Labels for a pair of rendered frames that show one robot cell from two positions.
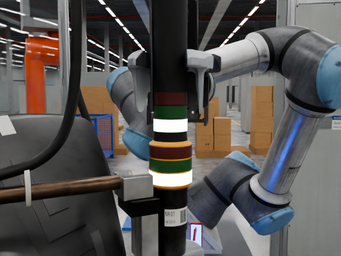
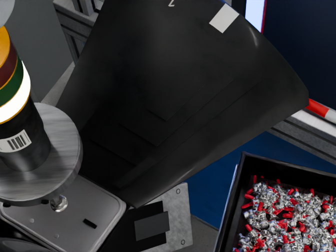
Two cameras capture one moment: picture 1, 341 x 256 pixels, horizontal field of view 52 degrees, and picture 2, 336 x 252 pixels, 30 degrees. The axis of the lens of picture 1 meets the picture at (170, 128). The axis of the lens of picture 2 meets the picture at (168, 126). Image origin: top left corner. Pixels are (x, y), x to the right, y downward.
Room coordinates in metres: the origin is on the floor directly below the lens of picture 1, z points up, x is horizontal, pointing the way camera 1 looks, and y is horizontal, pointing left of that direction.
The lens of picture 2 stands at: (0.23, -0.17, 1.65)
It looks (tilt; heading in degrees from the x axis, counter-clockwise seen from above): 62 degrees down; 29
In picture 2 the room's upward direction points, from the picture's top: 7 degrees counter-clockwise
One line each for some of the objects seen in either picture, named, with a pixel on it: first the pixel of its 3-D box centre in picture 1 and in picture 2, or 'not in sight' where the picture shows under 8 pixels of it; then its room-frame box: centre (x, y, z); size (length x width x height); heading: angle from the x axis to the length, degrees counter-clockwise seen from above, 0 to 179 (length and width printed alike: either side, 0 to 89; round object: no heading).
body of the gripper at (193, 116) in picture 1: (181, 89); not in sight; (0.46, -0.02, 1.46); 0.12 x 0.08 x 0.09; 171
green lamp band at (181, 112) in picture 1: (170, 111); not in sight; (0.35, 0.00, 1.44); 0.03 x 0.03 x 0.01
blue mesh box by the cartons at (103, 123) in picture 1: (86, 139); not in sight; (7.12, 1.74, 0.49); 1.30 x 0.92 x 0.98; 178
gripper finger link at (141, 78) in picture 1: (141, 83); not in sight; (0.36, 0.03, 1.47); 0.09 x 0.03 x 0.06; 161
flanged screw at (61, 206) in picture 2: not in sight; (60, 205); (0.35, 0.00, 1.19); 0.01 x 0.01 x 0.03
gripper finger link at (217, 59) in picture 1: (199, 64); not in sight; (0.40, -0.03, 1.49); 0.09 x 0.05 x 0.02; 1
